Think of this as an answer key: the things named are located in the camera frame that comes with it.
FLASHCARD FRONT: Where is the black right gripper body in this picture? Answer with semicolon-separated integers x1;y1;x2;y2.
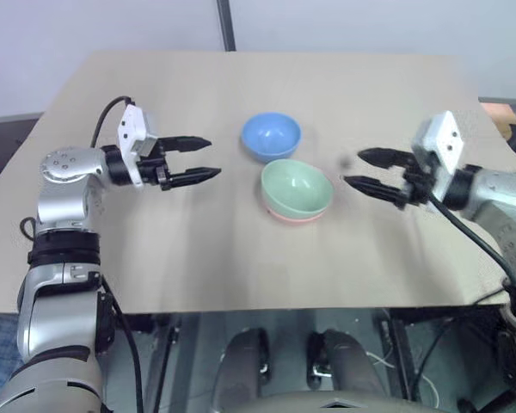
398;152;436;210

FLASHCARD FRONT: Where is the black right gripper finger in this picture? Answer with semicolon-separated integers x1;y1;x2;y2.
357;147;410;169
343;175;406;206

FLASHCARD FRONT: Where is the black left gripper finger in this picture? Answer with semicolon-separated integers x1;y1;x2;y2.
170;166;222;190
164;135;212;154

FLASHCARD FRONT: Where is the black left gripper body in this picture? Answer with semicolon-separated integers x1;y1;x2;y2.
137;139;174;193

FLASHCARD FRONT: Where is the green bowl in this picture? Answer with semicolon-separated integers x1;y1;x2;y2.
260;158;334;216

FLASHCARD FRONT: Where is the blue bowl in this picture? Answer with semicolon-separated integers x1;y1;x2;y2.
241;112;303;164

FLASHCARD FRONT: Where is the pink bowl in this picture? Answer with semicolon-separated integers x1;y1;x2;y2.
264;200;329;224

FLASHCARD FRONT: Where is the orange cardboard box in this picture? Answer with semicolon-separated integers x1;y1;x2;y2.
480;101;516;141

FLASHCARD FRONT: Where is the dark rounded robot leg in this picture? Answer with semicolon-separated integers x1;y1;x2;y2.
307;329;388;399
214;327;271;413

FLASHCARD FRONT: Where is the grey robot waist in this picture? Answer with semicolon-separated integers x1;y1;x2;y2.
249;389;442;413

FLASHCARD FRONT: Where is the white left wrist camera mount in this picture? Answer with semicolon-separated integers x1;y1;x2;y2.
116;102;159;190

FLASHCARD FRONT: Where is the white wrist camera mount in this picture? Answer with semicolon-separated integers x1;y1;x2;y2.
116;102;159;190
411;110;465;200

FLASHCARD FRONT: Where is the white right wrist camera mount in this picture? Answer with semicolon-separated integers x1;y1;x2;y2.
411;110;465;200

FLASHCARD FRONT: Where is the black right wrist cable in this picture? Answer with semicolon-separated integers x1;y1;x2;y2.
425;193;515;289

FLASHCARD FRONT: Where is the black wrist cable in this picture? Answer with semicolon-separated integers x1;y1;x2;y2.
425;193;515;289
89;96;138;150

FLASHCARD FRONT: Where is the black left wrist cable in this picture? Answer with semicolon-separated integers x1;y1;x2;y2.
89;96;138;150

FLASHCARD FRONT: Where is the grey vertical wall post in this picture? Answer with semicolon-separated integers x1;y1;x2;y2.
217;0;237;52

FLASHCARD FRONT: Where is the black table frame leg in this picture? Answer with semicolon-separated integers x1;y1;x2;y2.
386;309;416;399

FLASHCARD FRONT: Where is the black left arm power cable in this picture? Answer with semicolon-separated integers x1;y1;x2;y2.
99;278;144;413

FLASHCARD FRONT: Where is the thin white cable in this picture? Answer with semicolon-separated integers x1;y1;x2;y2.
367;350;440;409

